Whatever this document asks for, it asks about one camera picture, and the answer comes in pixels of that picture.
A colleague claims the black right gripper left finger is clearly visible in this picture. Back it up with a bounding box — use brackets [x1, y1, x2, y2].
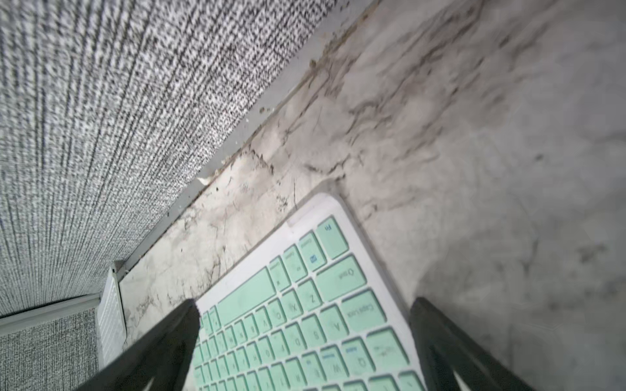
[78, 299, 200, 390]

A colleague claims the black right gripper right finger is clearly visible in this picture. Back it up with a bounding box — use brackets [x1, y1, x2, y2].
[409, 297, 531, 390]

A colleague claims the green key keyboard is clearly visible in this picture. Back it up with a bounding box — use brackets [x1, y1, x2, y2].
[191, 192, 425, 390]

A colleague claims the white keyboard at back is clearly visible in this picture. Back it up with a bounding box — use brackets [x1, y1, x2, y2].
[96, 269, 127, 369]

